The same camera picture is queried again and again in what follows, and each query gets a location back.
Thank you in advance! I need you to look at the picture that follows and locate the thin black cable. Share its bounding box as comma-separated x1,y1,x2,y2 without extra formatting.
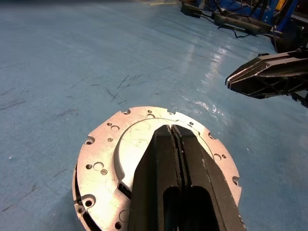
218,24,277,39

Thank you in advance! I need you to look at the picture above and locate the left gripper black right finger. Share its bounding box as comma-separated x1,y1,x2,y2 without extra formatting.
171,124,246,231

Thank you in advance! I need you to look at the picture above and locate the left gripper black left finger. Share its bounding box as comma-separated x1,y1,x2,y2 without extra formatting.
127,124,181,231

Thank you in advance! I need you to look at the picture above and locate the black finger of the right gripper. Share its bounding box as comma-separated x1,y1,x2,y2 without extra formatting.
225,49,308,101

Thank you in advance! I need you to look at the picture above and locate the black stand base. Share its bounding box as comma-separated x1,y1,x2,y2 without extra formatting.
273,19,308,53

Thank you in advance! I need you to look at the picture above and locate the grey disc with circuit board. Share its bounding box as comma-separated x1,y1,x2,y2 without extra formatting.
72,105,243,231

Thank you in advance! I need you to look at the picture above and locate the black power adapter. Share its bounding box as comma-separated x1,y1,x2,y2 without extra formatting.
180,1,203,19
211,13,247,27

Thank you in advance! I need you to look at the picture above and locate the blue plastic table cover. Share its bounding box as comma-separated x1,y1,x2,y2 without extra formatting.
0,0,308,231

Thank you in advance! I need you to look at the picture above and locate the blue metal frame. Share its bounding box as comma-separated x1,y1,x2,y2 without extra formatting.
254,0,293,25

